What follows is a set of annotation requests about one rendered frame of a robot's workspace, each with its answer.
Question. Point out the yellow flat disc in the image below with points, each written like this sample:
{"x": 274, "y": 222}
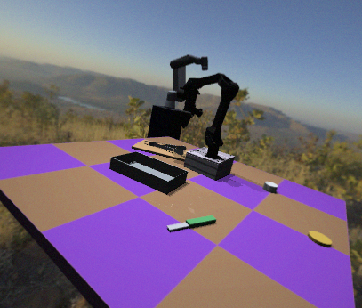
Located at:
{"x": 320, "y": 239}

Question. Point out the light wooden board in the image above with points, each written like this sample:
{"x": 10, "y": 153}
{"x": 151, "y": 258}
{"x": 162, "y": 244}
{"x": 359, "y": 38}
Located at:
{"x": 158, "y": 151}

